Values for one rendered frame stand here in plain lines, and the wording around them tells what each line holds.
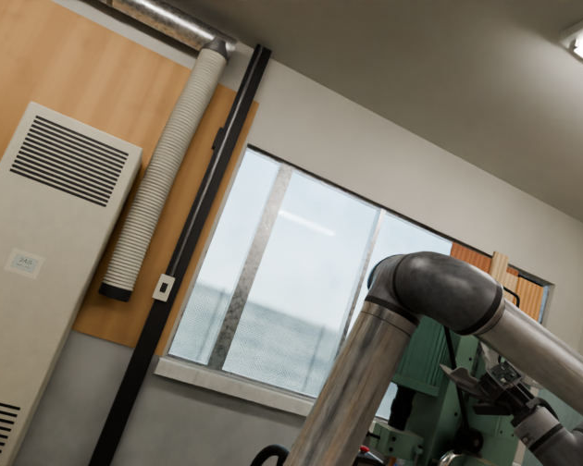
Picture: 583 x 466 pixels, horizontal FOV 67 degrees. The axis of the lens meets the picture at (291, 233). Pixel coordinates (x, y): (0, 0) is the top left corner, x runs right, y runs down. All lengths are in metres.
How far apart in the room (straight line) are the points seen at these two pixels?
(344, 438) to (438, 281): 0.32
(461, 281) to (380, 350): 0.20
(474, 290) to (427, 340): 0.61
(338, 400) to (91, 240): 1.61
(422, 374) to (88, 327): 1.73
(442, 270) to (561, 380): 0.28
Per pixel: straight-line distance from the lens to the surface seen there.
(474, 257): 3.27
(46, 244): 2.25
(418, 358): 1.37
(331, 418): 0.86
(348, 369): 0.86
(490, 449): 1.60
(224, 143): 2.54
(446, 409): 1.48
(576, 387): 0.94
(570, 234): 4.01
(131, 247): 2.33
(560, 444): 1.16
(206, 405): 2.65
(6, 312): 2.29
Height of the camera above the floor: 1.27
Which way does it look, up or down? 10 degrees up
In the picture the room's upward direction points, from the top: 19 degrees clockwise
